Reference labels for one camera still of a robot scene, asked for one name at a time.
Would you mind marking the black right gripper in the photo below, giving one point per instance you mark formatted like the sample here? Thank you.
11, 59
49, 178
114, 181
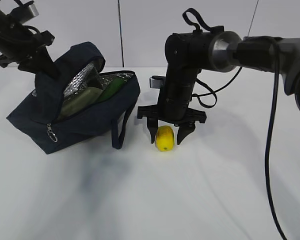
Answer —
179, 115

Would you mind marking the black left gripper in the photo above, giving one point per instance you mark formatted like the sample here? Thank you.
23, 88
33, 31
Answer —
30, 55

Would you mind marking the yellow lemon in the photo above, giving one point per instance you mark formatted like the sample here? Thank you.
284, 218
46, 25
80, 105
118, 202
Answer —
165, 138

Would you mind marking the green lid glass food container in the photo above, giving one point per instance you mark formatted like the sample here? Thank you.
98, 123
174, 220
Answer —
79, 101

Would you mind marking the navy blue lunch bag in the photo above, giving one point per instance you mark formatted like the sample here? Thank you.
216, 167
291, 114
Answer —
80, 67

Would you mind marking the green cucumber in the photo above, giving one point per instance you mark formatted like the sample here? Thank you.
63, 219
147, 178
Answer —
111, 89

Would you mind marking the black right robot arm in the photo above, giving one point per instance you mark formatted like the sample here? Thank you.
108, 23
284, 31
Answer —
187, 54

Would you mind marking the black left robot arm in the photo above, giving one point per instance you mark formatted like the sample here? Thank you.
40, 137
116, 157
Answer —
10, 26

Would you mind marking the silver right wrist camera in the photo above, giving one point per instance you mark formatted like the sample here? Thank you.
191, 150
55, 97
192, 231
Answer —
157, 81

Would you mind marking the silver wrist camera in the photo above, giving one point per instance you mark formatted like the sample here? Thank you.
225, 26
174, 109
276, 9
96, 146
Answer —
157, 81
24, 11

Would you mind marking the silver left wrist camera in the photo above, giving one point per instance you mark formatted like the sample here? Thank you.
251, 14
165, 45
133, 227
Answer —
24, 11

